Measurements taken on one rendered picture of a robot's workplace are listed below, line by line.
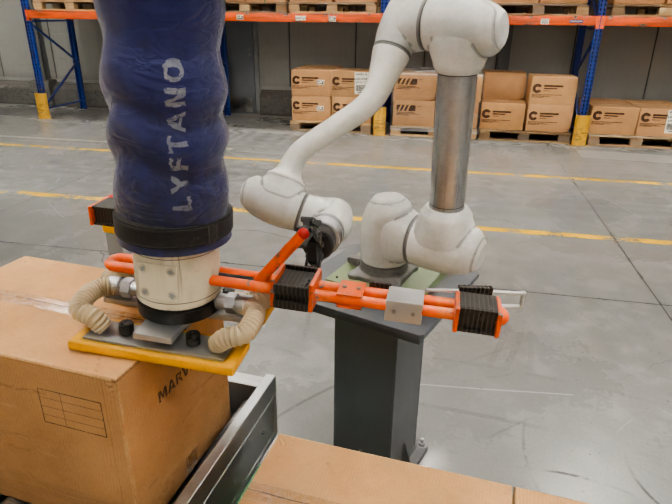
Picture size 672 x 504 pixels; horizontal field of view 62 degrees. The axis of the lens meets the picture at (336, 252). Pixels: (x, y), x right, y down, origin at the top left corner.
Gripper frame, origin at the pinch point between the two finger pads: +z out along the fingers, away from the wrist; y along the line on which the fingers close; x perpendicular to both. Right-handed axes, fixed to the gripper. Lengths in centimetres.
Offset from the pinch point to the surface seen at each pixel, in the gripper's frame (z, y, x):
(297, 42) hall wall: -841, -10, 220
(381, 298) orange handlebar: 4.0, 1.2, -17.1
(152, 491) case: 18, 45, 28
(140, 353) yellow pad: 16.4, 11.6, 27.0
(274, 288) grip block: 7.1, -0.3, 3.0
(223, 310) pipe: 1.6, 8.9, 16.0
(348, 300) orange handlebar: 5.2, 1.7, -11.0
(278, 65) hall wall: -841, 27, 253
